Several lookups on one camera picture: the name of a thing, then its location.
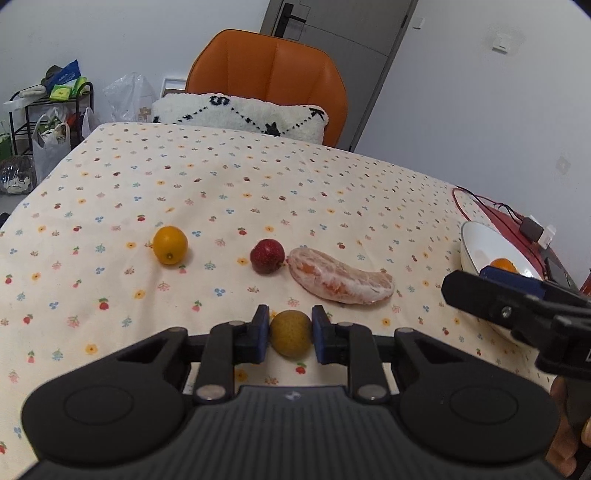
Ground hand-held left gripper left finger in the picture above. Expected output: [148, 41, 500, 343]
[113, 304, 271, 402]

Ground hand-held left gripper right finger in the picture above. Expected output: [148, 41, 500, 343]
[311, 304, 468, 402]

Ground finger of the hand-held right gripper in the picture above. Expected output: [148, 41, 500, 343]
[441, 266, 561, 348]

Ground green-yellow round fruit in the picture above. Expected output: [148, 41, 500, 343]
[269, 310, 314, 358]

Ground long peeled pomelo segment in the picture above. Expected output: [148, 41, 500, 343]
[286, 246, 397, 306]

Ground white bowl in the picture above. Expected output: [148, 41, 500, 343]
[460, 220, 557, 343]

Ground small red fruit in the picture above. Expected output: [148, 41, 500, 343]
[250, 238, 283, 275]

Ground small yellow orange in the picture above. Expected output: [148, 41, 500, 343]
[153, 225, 189, 266]

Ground person's right hand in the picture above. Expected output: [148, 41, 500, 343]
[547, 375, 591, 477]

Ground black phone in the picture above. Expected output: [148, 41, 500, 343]
[544, 257, 579, 290]

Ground red cloth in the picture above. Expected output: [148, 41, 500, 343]
[475, 203, 583, 289]

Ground black power adapter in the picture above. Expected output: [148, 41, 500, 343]
[519, 216, 545, 241]

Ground white fluffy cushion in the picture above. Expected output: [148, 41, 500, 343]
[151, 92, 330, 144]

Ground orange leather chair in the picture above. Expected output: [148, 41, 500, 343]
[185, 28, 348, 148]

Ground white plastic bag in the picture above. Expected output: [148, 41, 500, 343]
[31, 108, 72, 184]

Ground clear bag with dark contents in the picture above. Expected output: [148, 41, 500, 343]
[0, 155, 38, 195]

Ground grey door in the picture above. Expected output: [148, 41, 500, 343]
[259, 0, 419, 153]

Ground green packet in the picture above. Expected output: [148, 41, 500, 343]
[49, 76, 89, 102]

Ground black metal shelf rack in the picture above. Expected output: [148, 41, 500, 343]
[11, 82, 95, 156]

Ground blue packet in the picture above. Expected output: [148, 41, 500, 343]
[49, 59, 82, 89]

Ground white cloth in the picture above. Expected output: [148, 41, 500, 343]
[4, 85, 48, 110]

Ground black door handle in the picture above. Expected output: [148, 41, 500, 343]
[276, 2, 308, 40]

